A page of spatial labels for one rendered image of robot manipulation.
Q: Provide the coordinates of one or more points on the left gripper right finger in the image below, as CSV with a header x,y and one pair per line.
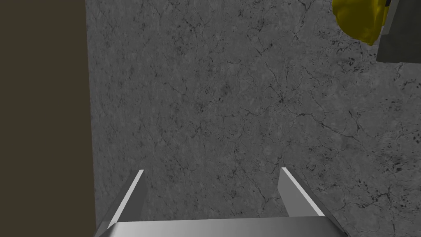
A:
x,y
297,200

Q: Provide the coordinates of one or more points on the yellow rounded object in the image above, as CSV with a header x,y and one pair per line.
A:
x,y
360,18

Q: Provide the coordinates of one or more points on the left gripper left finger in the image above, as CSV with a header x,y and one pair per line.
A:
x,y
130,204

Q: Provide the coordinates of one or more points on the dark grey box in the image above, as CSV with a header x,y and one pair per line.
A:
x,y
399,36

